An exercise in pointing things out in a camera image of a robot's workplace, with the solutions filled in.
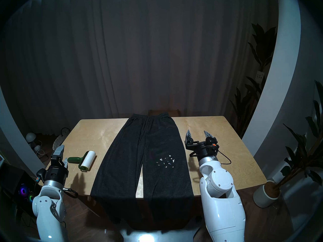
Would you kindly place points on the white wall tag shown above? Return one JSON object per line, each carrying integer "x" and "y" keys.
{"x": 260, "y": 77}

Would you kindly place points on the small white round lamp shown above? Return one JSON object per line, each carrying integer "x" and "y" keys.
{"x": 37, "y": 148}

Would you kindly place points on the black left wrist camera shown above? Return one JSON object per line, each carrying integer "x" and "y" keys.
{"x": 41, "y": 174}

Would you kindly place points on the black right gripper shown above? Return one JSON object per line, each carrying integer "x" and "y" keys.
{"x": 200, "y": 148}

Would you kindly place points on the tall dark leafy plant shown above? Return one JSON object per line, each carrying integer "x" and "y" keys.
{"x": 262, "y": 47}

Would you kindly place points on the potted plant in white pot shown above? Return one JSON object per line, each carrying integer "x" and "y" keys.
{"x": 300, "y": 155}

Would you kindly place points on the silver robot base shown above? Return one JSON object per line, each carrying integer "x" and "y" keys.
{"x": 151, "y": 236}

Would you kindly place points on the dark grey pants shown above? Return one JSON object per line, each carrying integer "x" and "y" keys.
{"x": 126, "y": 168}

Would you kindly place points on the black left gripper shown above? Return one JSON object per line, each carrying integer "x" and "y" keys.
{"x": 56, "y": 173}

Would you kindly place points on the woven wicker basket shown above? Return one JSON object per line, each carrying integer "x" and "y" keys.
{"x": 59, "y": 140}

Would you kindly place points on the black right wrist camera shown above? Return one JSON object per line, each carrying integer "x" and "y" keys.
{"x": 210, "y": 141}

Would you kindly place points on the black computer with RGB fans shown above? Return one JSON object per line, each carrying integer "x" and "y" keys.
{"x": 17, "y": 186}

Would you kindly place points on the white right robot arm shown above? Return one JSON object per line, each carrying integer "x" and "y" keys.
{"x": 222, "y": 206}

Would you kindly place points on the white lint debris scraps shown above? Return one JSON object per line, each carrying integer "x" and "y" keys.
{"x": 166, "y": 161}

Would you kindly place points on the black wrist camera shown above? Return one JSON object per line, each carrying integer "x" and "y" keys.
{"x": 41, "y": 174}
{"x": 210, "y": 141}

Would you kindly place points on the grey pleated curtain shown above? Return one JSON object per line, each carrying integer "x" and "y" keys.
{"x": 138, "y": 55}

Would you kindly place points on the white mushroom lamp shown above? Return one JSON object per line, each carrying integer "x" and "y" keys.
{"x": 30, "y": 137}

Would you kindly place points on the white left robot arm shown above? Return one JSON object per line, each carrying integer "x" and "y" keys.
{"x": 48, "y": 213}

